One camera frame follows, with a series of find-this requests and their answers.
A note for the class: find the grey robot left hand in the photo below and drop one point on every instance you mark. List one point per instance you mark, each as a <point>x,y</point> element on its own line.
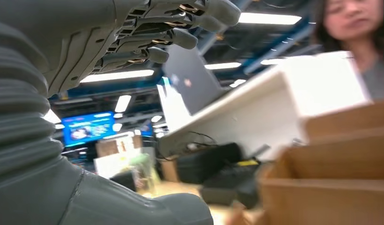
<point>71,31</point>

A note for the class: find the person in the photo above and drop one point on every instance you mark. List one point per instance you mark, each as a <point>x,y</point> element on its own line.
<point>353,18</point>

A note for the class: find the fluorescent ceiling light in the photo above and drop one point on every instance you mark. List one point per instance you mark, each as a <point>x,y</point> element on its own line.
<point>238,83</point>
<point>269,18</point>
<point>52,117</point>
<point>223,66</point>
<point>117,75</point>
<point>123,104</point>

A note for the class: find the brown cardboard carton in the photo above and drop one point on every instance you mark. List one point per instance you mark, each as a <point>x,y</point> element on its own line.
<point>108,148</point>

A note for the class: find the white standing board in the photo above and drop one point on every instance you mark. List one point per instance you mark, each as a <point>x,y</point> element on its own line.
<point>172,108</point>

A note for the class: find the grey laptop lid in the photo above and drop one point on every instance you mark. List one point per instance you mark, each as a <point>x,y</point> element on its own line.
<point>192,80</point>

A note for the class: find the black bag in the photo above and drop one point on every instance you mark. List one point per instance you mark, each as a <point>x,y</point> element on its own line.
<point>207,163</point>

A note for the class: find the white display panel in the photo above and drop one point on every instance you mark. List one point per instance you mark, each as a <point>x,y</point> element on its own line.
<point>272,108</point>

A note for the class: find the yellow sticker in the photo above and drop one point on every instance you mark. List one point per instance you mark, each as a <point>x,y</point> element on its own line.
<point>248,162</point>

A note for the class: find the cardboard organizer box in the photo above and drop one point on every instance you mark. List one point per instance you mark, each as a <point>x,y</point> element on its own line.
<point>334,202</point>

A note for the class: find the blue wall screen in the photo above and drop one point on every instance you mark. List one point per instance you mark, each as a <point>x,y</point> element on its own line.
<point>86,129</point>

